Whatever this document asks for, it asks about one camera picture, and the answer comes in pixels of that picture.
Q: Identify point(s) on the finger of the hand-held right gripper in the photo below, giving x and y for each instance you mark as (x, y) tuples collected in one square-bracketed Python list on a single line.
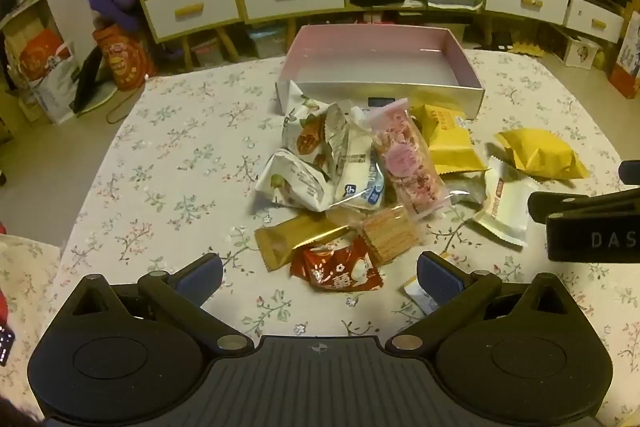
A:
[(631, 172), (560, 204)]

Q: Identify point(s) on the white orange shopping bag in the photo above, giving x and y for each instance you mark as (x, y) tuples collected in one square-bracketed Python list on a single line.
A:
[(50, 72)]

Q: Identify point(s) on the clear cracker packet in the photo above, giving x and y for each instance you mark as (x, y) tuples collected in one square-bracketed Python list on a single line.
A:
[(390, 232)]

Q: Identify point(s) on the small clear storage box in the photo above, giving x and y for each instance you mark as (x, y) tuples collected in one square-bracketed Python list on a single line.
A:
[(207, 52)]

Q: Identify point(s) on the white bread packet blue label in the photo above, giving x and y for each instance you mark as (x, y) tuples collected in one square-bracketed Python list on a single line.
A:
[(357, 172)]

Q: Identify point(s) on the grey foil snack packet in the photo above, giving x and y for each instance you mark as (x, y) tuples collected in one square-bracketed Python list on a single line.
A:
[(467, 192)]

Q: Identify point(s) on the floral tablecloth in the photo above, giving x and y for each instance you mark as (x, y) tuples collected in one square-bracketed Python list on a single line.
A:
[(175, 187)]

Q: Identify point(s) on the white printed box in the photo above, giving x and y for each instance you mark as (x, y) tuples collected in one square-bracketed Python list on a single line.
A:
[(582, 52)]

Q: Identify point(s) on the white nut snack packet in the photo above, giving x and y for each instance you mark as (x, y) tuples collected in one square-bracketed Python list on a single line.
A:
[(305, 132), (295, 182)]

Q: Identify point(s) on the white snack packet red label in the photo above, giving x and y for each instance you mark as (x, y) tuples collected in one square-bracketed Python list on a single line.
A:
[(505, 207)]

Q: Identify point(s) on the pink clear snack packet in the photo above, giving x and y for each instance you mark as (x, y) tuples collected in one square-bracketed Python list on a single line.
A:
[(407, 162)]

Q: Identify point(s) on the pink cardboard box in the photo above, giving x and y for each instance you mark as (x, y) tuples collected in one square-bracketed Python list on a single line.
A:
[(375, 62)]

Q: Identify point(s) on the red printed bag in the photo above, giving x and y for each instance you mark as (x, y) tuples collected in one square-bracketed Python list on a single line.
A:
[(125, 57)]

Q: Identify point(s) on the yellow snack packet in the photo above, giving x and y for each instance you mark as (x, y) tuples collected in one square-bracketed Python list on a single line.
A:
[(452, 147), (540, 154)]

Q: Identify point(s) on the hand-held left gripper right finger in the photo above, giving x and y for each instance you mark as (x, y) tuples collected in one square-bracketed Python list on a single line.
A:
[(440, 279)]

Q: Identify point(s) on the black flat panel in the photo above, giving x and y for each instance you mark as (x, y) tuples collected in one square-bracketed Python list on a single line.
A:
[(87, 82)]

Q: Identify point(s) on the blue lid storage box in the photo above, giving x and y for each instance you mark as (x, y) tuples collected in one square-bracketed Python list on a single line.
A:
[(267, 39)]

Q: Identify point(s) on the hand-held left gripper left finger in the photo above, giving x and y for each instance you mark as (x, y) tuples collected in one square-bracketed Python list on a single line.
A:
[(202, 279)]

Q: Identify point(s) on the gold snack bar wrapper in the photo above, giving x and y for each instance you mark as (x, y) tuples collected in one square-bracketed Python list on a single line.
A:
[(295, 239)]

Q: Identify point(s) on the small white yellow packet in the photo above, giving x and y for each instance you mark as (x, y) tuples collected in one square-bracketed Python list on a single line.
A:
[(416, 298)]

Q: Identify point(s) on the yellow foam mat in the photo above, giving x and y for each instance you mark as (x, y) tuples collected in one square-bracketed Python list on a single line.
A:
[(527, 48)]

